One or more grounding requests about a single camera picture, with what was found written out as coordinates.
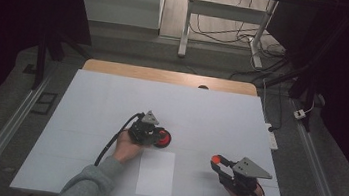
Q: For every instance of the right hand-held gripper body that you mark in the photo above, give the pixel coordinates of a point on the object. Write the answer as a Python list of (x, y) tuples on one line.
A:
[(241, 183)]

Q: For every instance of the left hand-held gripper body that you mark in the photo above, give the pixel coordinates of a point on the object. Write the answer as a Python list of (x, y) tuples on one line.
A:
[(143, 132)]

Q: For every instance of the round red ink pad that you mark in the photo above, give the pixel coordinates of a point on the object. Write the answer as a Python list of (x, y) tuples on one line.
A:
[(165, 140)]

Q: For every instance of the white paper sheet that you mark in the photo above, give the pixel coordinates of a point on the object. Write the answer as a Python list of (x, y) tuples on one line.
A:
[(155, 176)]

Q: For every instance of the person's left hand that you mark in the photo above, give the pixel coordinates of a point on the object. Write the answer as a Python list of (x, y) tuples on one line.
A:
[(126, 149)]

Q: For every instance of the large white table mat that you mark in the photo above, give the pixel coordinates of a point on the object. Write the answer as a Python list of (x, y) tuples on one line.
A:
[(168, 100)]

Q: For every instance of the white power strip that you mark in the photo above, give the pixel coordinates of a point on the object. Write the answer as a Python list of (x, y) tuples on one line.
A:
[(272, 139)]

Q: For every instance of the small white adapter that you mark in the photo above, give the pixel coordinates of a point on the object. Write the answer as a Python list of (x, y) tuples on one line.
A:
[(299, 114)]

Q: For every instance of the black floor socket cover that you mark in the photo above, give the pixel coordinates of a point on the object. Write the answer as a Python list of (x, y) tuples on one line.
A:
[(44, 102)]

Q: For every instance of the black stand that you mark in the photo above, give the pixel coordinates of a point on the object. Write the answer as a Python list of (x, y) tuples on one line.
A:
[(40, 61), (310, 94)]

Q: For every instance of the metal floor rail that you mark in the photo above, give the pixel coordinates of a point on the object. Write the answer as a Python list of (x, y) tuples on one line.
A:
[(7, 131), (318, 169)]

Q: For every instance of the white desk frame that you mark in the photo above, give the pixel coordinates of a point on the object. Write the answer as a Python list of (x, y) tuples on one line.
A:
[(226, 11)]

